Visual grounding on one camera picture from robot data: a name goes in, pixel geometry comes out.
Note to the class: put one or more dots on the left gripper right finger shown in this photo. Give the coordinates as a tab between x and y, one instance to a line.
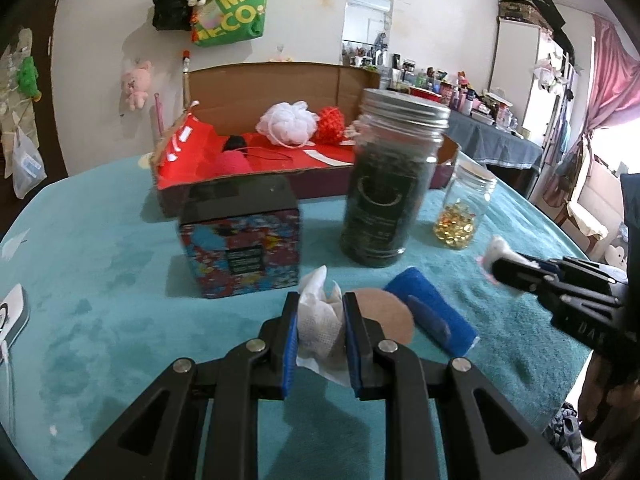
362	337

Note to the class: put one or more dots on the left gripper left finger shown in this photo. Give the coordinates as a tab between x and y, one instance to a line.
264	366

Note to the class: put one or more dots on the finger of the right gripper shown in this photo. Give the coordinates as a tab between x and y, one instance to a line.
587	274
533	276

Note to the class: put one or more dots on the white cotton wad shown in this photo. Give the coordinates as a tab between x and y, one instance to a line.
498	248

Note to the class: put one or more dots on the round tan sponge pad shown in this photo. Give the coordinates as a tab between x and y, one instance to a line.
392	314

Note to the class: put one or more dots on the white tissue sachet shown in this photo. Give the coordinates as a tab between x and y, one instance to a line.
321	328

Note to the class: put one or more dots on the blue felt roll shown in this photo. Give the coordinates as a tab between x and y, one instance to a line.
441	322

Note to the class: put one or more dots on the red plush ball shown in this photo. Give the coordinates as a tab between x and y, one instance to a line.
231	163

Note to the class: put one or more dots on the person's right hand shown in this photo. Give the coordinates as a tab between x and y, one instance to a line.
605	409

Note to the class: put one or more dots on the small jar of gold beads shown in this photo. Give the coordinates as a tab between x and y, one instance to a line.
466	201

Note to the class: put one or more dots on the colourful printed black box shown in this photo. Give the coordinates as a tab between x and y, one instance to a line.
241	234

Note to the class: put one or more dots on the grey cloth side table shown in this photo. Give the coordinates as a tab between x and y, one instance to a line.
515	161

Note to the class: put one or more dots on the pink curtain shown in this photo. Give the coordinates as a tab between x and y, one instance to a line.
606	103

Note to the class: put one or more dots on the tall jar of dark herbs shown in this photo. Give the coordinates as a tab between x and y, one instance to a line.
395	157

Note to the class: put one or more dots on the white wardrobe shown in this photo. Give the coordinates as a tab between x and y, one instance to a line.
532	72

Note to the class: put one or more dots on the red plastic basket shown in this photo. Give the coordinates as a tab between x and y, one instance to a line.
425	94

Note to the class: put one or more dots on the black pompom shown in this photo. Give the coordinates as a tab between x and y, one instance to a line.
235	143

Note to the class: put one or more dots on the white mesh bath pouf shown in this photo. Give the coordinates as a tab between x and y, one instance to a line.
288	125

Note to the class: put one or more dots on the red crochet scrubber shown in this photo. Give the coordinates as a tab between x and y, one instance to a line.
330	126

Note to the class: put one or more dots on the white plastic bag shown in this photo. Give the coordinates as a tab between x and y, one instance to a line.
28	169

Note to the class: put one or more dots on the pink plush toy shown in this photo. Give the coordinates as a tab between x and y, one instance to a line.
136	84

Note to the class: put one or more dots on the green tote bag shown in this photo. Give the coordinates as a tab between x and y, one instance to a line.
218	22

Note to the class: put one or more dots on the green plush toy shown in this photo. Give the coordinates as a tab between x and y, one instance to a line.
27	79

